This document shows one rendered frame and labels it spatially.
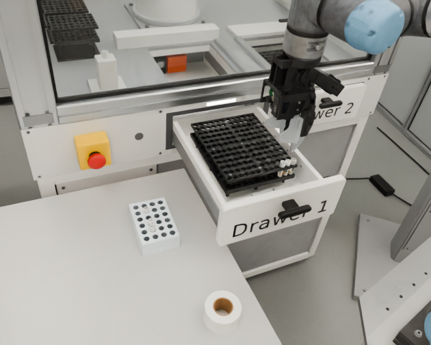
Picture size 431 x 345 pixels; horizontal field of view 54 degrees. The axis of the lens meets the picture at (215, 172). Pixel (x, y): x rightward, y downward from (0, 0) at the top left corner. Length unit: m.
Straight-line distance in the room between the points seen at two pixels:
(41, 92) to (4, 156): 1.57
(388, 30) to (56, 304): 0.74
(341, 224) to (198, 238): 1.31
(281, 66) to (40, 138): 0.54
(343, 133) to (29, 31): 0.98
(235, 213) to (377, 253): 1.33
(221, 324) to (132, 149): 0.49
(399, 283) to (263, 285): 0.91
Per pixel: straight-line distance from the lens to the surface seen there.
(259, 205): 0.83
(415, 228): 1.94
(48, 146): 1.01
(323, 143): 1.41
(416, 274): 1.05
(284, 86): 0.80
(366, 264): 2.01
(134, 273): 0.90
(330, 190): 0.93
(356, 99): 1.32
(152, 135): 1.05
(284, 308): 1.80
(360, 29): 0.67
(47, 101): 0.95
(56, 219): 1.03
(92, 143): 0.97
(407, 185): 2.58
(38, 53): 0.90
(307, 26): 0.75
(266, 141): 1.03
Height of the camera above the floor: 1.50
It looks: 41 degrees down
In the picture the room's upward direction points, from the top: 7 degrees clockwise
